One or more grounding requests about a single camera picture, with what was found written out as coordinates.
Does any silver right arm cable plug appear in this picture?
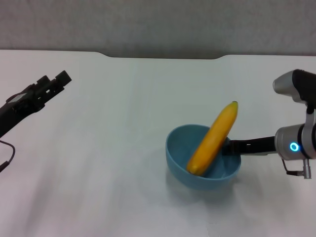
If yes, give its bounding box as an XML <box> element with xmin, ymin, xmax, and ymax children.
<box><xmin>281</xmin><ymin>158</ymin><xmax>313</xmax><ymax>180</ymax></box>

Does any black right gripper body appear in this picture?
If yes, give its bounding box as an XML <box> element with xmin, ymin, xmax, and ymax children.
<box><xmin>230</xmin><ymin>136</ymin><xmax>277</xmax><ymax>157</ymax></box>

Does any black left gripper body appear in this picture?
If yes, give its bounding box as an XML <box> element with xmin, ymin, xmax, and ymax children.
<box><xmin>0</xmin><ymin>84</ymin><xmax>44</xmax><ymax>139</ymax></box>

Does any blue bowl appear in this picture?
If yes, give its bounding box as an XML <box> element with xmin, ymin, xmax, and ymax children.
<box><xmin>165</xmin><ymin>124</ymin><xmax>242</xmax><ymax>191</ymax></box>

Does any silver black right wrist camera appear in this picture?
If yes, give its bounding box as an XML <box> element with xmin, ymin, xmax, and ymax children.
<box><xmin>273</xmin><ymin>69</ymin><xmax>316</xmax><ymax>115</ymax></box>

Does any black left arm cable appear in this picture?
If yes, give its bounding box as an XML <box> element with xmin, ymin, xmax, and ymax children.
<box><xmin>0</xmin><ymin>140</ymin><xmax>16</xmax><ymax>173</ymax></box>

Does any yellow banana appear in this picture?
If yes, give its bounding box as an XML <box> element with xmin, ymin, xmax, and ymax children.
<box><xmin>186</xmin><ymin>100</ymin><xmax>239</xmax><ymax>176</ymax></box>

